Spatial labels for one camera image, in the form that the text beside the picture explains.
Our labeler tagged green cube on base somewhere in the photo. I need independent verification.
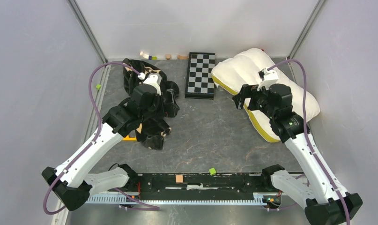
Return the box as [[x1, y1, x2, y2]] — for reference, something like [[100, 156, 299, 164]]
[[209, 168, 217, 176]]

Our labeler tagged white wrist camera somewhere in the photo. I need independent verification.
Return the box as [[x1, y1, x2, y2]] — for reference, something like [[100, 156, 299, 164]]
[[257, 68, 279, 90], [138, 73, 162, 95]]

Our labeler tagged long tan wooden block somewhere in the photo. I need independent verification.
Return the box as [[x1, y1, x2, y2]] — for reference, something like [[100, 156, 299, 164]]
[[177, 55, 189, 60]]

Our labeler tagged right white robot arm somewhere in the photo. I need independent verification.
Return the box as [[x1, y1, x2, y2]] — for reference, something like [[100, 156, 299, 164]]
[[232, 84, 363, 225]]

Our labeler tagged black floral pillowcase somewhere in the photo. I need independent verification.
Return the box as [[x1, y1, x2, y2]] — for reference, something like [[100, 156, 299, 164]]
[[122, 58, 180, 150]]

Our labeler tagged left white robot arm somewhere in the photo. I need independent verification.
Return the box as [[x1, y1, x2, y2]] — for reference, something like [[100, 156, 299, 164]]
[[42, 81, 179, 211]]

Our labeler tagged white yellow-edged pillow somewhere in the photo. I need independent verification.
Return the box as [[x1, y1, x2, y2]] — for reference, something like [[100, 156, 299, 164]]
[[211, 48, 304, 143]]

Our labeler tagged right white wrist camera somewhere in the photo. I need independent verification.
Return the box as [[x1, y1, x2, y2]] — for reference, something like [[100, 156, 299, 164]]
[[257, 68, 279, 90]]

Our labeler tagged black white checkerboard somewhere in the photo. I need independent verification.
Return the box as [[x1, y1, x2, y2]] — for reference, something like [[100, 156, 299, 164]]
[[185, 52, 216, 99]]

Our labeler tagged white wooden block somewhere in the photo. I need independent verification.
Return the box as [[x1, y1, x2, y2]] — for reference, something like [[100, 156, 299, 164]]
[[140, 51, 150, 60]]

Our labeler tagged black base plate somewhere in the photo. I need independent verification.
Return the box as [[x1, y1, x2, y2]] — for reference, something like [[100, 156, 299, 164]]
[[121, 172, 278, 200]]

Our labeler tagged tan wooden cube on base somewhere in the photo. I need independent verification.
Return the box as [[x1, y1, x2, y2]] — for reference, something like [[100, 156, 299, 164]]
[[175, 174, 184, 184]]

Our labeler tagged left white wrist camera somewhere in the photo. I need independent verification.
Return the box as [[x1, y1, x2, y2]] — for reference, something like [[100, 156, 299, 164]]
[[138, 73, 162, 95]]

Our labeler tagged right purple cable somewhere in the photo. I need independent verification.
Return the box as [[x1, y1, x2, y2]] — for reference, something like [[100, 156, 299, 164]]
[[263, 59, 351, 225]]

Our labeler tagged yellow triangle stencil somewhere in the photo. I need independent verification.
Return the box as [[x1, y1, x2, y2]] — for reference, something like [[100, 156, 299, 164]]
[[122, 130, 137, 141]]

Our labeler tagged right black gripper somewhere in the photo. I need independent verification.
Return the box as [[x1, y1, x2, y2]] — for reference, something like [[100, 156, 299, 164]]
[[232, 82, 276, 119]]

